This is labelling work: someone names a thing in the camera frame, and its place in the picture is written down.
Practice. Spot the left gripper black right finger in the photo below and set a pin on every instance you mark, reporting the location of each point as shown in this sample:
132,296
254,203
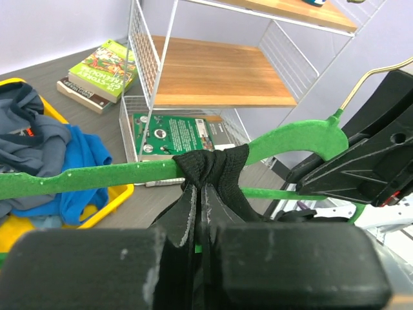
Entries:
214,214

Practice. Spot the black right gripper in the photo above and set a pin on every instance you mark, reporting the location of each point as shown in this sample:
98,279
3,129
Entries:
377,168

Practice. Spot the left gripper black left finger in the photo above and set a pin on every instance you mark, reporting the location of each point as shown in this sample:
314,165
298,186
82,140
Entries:
176,266

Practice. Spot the black tank top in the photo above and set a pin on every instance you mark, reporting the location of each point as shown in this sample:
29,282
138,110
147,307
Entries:
221,170

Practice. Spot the dark green hanger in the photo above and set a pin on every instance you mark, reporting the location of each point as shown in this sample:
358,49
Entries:
323,137

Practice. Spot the royal blue tank top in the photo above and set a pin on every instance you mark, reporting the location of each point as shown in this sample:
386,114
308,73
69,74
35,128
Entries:
83,181

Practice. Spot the dark navy tank top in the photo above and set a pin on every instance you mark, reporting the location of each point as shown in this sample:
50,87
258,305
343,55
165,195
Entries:
31,142

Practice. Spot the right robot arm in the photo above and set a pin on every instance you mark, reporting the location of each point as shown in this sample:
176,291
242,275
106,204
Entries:
377,220

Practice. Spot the green box on shelf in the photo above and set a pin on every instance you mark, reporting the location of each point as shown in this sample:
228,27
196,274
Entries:
107,72

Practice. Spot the blue lidded jar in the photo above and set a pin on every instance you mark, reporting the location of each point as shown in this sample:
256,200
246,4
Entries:
317,3

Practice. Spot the tan paperback book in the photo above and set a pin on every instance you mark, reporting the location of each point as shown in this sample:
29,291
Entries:
84,97

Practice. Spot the white wire wooden shelf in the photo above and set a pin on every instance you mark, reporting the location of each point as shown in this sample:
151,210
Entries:
210,59

